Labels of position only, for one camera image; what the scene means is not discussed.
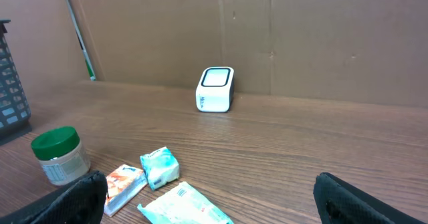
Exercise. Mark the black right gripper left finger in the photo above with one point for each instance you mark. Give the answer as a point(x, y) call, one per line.
point(80, 201)

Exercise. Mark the white barcode scanner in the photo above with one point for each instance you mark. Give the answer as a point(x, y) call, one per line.
point(215, 89)

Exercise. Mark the teal wet wipes pack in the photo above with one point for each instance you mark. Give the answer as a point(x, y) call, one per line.
point(183, 204)

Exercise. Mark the orange tissue pack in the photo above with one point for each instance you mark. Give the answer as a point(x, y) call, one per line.
point(124, 183)

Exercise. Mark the grey plastic basket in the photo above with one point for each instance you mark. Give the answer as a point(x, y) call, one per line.
point(15, 110)

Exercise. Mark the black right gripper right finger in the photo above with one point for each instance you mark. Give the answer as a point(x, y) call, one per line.
point(338, 202)

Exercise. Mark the teal tissue pack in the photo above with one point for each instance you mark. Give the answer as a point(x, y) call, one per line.
point(160, 167)

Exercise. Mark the green lid jar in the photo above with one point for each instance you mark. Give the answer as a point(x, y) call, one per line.
point(61, 155)

